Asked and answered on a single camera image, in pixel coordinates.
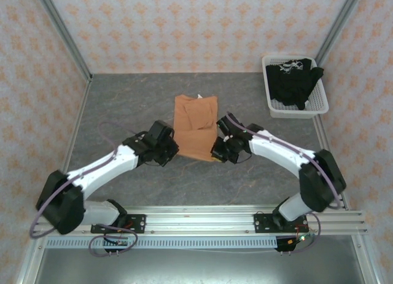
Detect orange t-shirt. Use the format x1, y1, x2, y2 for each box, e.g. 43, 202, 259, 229
173, 93, 220, 163

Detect black t-shirt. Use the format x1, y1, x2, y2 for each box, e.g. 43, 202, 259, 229
265, 58, 325, 111

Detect white plastic basket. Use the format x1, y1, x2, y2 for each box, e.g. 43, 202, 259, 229
261, 55, 330, 120

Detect small electronics board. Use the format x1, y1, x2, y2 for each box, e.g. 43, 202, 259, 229
103, 238, 136, 247
287, 232, 315, 246

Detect grey sheet metal panel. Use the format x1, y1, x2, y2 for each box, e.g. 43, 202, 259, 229
17, 247, 379, 284

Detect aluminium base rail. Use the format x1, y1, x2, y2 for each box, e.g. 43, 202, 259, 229
32, 205, 368, 236

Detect slotted grey cable duct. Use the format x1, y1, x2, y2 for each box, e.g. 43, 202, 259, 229
45, 237, 279, 250

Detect aluminium table side rail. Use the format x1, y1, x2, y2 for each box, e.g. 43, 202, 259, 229
312, 115, 351, 211
60, 76, 93, 174

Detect aluminium frame post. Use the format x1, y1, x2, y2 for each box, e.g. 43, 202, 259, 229
314, 0, 367, 70
32, 0, 93, 83

